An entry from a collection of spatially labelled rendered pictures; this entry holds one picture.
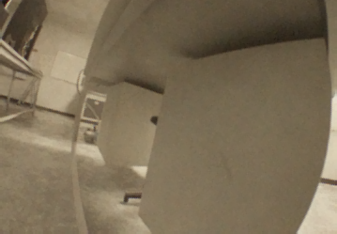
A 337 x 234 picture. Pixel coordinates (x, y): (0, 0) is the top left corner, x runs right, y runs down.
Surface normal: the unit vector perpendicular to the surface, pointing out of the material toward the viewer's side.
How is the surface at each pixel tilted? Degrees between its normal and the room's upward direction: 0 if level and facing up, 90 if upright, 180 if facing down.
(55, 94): 90
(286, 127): 90
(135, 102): 90
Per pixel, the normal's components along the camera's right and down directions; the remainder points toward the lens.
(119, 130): 0.57, 0.05
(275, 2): -0.21, 0.97
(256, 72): -0.80, -0.22
